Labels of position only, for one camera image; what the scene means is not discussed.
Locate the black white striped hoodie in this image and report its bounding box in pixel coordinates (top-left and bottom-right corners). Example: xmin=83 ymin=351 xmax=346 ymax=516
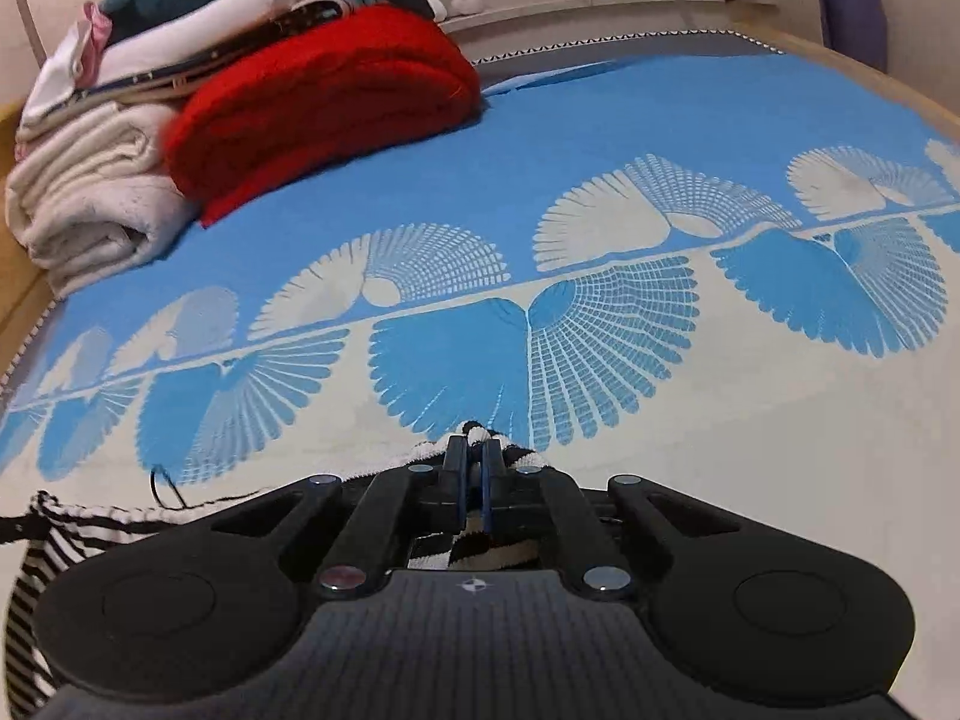
xmin=0 ymin=418 xmax=557 ymax=720

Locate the folded clothes stack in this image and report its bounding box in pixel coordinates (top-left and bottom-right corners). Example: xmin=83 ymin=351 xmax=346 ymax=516
xmin=16 ymin=0 xmax=434 ymax=145

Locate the blue white patterned bedspread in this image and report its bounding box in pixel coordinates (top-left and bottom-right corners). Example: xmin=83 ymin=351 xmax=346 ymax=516
xmin=2 ymin=32 xmax=958 ymax=718

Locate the white folded blanket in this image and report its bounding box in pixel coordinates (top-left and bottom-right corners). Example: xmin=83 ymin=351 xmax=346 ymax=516
xmin=3 ymin=103 xmax=199 ymax=298

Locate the red folded blanket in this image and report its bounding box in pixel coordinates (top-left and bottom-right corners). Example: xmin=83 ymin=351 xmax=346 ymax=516
xmin=164 ymin=4 xmax=482 ymax=227

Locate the purple box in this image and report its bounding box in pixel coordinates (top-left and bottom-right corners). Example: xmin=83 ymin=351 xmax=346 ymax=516
xmin=818 ymin=0 xmax=889 ymax=71

